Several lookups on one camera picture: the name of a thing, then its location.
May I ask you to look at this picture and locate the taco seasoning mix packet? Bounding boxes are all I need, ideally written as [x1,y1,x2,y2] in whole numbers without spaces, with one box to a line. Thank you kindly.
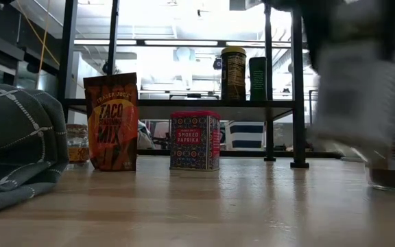
[83,71,139,172]

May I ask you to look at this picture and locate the navy white striped box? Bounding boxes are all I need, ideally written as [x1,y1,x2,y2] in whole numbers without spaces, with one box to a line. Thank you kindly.
[225,120,265,151]

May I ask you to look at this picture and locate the yellow cable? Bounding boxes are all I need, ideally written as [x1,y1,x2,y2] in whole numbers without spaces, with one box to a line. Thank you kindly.
[15,0,61,68]

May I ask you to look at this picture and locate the black-framed dark wood shelf unit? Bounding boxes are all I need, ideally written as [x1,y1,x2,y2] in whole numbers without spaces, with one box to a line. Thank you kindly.
[58,0,310,169]

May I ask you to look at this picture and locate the chili onion jar yellow lid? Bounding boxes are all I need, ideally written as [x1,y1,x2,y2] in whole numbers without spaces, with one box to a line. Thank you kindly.
[220,46,248,102]

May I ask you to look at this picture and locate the green black pepper tin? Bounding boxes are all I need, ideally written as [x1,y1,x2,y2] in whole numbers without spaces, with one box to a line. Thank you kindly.
[248,56,267,102]

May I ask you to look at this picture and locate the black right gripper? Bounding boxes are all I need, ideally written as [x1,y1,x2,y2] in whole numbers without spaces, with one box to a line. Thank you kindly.
[264,0,395,71]

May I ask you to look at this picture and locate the black aluminium rig frame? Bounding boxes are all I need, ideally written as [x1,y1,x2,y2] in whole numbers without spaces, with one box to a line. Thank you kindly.
[73,38,293,158]

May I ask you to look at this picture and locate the small glass jar brown lid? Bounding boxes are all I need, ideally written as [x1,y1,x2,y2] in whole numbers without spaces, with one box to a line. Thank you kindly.
[65,123,91,165]

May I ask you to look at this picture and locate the smoked paprika tin red lid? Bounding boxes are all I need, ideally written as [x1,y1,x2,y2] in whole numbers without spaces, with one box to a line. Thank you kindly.
[169,110,222,172]

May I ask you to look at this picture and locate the teal cloth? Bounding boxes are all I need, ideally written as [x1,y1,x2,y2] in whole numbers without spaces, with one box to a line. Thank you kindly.
[137,119,156,150]

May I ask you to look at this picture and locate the seed seasoning jar white lid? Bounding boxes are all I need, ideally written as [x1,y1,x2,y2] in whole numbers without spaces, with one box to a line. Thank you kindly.
[309,40,395,162]

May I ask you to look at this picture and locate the grey checked cloth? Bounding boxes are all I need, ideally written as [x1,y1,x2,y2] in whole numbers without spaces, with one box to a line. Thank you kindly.
[0,80,71,217]

